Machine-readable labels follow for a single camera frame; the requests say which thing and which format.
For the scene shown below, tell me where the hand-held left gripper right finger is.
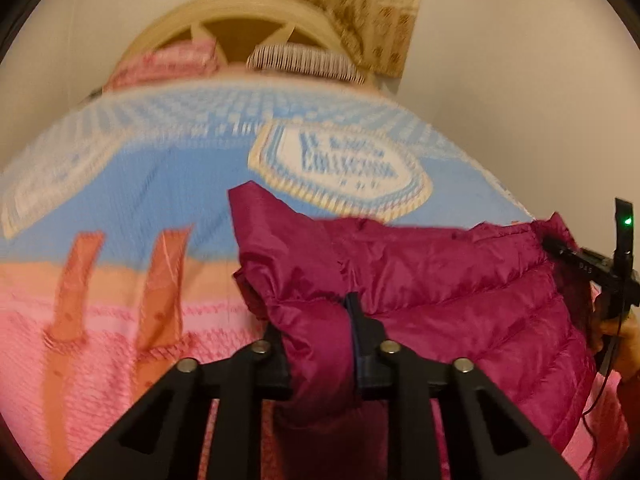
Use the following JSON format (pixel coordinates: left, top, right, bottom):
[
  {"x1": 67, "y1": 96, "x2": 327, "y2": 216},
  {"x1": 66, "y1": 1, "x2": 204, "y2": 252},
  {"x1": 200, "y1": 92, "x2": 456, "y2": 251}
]
[{"x1": 342, "y1": 292, "x2": 581, "y2": 480}]

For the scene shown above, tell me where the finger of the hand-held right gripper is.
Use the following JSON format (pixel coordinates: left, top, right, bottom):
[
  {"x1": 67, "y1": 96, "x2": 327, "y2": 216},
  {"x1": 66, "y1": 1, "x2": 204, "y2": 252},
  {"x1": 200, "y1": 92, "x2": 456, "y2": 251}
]
[{"x1": 542, "y1": 236, "x2": 576, "y2": 264}]

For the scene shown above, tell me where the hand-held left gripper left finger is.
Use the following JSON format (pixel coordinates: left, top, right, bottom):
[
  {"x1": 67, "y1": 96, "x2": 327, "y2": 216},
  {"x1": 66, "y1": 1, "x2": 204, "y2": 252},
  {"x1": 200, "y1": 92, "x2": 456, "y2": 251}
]
[{"x1": 62, "y1": 320, "x2": 293, "y2": 480}]

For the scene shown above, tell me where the magenta quilted puffer jacket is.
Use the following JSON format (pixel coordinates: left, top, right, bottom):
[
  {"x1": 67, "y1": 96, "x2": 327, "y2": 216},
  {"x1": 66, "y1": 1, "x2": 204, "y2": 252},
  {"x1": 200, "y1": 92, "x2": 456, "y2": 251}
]
[{"x1": 227, "y1": 180, "x2": 601, "y2": 480}]

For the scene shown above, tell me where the person's right hand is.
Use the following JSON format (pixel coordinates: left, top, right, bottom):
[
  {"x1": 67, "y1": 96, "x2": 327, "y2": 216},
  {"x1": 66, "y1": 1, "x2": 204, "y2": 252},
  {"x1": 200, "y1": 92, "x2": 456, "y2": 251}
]
[{"x1": 595, "y1": 310, "x2": 640, "y2": 377}]

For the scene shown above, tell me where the pink and blue printed bedspread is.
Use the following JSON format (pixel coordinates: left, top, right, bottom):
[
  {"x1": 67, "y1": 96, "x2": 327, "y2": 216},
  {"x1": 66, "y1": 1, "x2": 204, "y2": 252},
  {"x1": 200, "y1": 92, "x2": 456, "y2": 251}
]
[{"x1": 0, "y1": 77, "x2": 631, "y2": 480}]

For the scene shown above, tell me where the striped pillow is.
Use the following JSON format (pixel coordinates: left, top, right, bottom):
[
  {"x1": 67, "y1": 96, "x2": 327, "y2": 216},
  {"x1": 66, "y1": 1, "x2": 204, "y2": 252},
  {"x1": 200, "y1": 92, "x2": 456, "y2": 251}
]
[{"x1": 246, "y1": 42, "x2": 368, "y2": 83}]

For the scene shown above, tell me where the beige patterned window curtain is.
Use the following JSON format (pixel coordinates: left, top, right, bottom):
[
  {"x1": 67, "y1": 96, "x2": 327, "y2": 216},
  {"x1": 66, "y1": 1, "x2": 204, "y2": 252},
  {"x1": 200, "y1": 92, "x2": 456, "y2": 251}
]
[{"x1": 212, "y1": 0, "x2": 426, "y2": 78}]

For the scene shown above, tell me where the pink floral folded quilt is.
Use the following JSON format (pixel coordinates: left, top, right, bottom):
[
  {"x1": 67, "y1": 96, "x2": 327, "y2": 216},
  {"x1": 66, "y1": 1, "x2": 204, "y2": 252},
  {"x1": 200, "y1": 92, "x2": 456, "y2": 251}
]
[{"x1": 102, "y1": 42, "x2": 221, "y2": 92}]

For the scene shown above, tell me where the cream wooden arched headboard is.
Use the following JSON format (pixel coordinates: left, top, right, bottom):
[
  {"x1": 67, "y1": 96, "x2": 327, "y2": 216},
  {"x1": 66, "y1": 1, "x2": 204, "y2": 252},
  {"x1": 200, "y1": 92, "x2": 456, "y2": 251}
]
[{"x1": 117, "y1": 0, "x2": 351, "y2": 68}]

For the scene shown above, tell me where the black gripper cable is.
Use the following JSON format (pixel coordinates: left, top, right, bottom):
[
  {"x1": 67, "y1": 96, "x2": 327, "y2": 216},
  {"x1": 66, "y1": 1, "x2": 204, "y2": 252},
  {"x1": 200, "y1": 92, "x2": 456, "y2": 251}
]
[{"x1": 580, "y1": 280, "x2": 636, "y2": 466}]

